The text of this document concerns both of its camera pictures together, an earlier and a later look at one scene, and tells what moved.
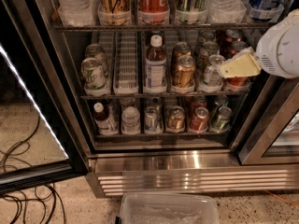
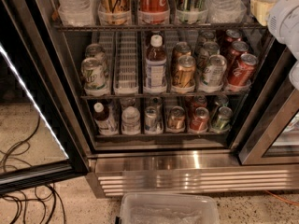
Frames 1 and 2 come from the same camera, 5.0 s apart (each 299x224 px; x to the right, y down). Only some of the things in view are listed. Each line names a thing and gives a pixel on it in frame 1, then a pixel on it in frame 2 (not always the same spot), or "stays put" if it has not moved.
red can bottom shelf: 199,119 stays put
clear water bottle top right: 225,5 stays put
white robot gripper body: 270,51 → 284,21
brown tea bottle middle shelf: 155,66 stays put
